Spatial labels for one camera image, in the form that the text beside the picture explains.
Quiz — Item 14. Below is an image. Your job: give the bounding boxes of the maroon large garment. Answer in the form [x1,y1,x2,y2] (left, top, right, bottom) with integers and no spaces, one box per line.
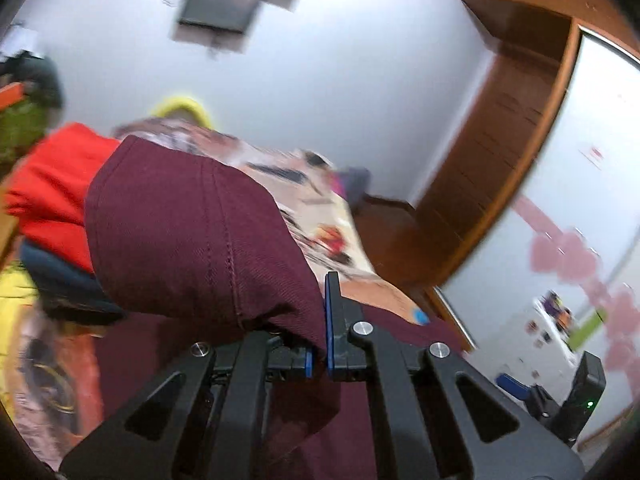
[83,134,464,480]

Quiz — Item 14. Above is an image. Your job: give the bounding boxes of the patterned newspaper print bedspread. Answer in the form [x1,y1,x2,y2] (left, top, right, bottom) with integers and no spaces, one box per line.
[1,117,427,465]

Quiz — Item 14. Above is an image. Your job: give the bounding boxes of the navy blue folded garment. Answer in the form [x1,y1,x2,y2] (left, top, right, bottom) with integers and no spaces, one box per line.
[18,238,126,326]

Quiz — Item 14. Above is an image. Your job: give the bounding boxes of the brown wooden wardrobe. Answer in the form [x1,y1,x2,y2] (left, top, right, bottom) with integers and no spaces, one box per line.
[416,0,639,286]

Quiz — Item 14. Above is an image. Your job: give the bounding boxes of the yellow garment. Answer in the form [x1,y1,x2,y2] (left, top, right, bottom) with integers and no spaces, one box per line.
[0,260,37,419]

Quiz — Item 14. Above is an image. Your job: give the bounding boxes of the purple grey backpack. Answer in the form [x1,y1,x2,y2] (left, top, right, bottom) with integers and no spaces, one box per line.
[332,167,371,210]

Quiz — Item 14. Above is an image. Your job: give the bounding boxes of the red folded garment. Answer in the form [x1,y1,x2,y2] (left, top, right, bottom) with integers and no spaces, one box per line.
[6,122,120,273]

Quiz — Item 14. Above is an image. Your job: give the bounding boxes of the yellow curved headboard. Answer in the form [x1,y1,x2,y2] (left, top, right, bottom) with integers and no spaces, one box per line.
[151,96,214,129]

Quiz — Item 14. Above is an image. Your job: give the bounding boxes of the dark grey bag on table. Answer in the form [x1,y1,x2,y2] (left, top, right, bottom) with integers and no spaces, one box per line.
[1,51,64,110]

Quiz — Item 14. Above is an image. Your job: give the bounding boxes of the orange box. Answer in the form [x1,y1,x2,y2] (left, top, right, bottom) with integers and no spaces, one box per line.
[0,82,24,110]

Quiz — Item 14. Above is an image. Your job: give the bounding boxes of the small dark wall monitor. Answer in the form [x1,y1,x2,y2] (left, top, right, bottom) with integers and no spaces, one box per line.
[178,0,262,34]

